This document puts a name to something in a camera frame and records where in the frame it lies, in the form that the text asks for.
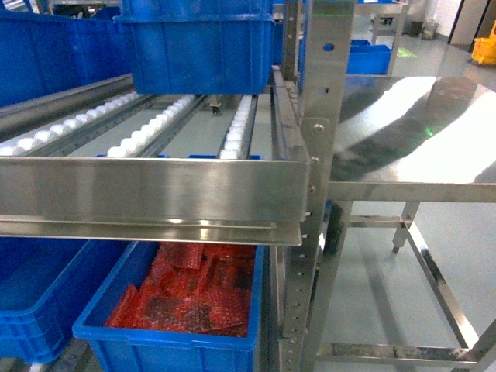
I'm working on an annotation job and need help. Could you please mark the stainless steel table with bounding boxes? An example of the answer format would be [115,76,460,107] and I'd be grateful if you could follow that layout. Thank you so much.
[301,75,495,371]

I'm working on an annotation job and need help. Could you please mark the blue bin upper shelf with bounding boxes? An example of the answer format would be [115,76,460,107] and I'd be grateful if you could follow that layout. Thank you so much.
[116,1,274,95]

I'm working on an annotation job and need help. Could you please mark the blue bin with red bags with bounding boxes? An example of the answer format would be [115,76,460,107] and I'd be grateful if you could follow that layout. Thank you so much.
[73,242,265,371]

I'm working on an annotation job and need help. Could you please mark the stainless steel shelf rack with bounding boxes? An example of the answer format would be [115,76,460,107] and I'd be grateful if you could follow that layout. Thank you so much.
[1,1,356,371]

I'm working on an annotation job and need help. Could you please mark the yellow mop bucket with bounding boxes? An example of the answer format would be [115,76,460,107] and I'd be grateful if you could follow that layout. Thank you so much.
[471,37,496,65]

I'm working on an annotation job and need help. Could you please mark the empty blue bin left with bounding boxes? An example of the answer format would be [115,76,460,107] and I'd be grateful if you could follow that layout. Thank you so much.
[0,236,131,364]

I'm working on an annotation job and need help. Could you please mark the red bubble wrap bags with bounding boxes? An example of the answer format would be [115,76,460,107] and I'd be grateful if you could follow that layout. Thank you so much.
[105,242,256,337]

